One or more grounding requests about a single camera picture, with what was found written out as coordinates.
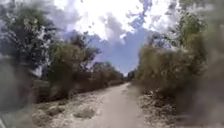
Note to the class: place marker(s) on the row of green bushes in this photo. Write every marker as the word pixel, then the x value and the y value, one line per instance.
pixel 176 70
pixel 63 66

